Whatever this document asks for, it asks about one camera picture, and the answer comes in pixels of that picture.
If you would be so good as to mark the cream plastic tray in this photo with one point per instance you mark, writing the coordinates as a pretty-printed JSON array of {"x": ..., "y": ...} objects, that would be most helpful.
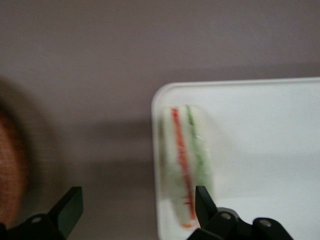
[{"x": 250, "y": 150}]

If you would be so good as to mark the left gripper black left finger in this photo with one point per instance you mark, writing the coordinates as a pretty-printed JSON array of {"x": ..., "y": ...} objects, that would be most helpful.
[{"x": 55, "y": 220}]

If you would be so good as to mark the triangular sandwich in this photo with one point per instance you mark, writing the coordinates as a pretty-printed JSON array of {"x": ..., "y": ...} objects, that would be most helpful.
[{"x": 185, "y": 150}]

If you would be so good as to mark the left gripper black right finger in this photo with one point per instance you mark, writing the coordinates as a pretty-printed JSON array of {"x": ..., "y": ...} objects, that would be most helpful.
[{"x": 225, "y": 225}]

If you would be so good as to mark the round brown wicker basket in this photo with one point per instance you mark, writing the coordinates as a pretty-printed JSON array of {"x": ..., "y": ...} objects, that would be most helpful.
[{"x": 12, "y": 162}]

